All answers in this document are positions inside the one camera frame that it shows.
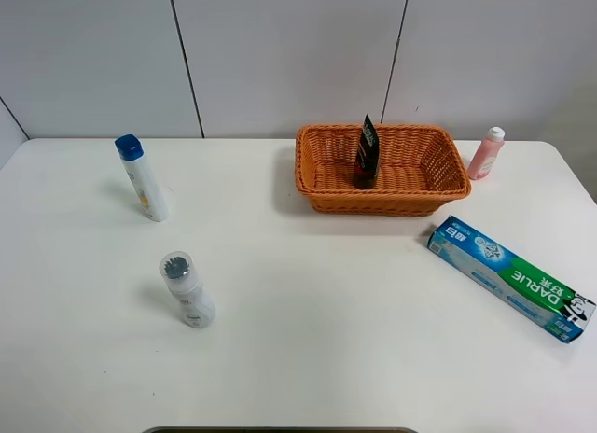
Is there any black squeeze tube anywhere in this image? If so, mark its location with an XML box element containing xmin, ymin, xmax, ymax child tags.
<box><xmin>353</xmin><ymin>115</ymin><xmax>380</xmax><ymax>189</ymax></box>

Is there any orange wicker basket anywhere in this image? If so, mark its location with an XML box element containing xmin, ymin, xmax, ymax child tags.
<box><xmin>295</xmin><ymin>124</ymin><xmax>471</xmax><ymax>217</ymax></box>

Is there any blue green toothpaste box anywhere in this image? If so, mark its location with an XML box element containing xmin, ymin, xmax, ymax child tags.
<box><xmin>427</xmin><ymin>216</ymin><xmax>596</xmax><ymax>343</ymax></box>

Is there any white bottle with brush cap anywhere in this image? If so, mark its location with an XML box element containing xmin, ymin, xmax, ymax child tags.
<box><xmin>160</xmin><ymin>251</ymin><xmax>216</xmax><ymax>328</ymax></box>

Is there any white bottle blue cap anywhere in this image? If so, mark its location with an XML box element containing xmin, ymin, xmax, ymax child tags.
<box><xmin>115</xmin><ymin>134</ymin><xmax>169</xmax><ymax>222</ymax></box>

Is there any pink bottle white cap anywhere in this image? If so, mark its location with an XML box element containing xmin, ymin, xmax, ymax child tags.
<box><xmin>467</xmin><ymin>127</ymin><xmax>506</xmax><ymax>180</ymax></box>

